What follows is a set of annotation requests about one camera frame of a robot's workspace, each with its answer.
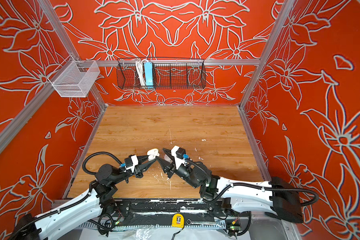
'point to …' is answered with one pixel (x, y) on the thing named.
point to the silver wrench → (189, 222)
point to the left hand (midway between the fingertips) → (153, 156)
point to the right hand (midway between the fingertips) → (157, 154)
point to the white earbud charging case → (152, 153)
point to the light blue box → (148, 74)
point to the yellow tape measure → (178, 220)
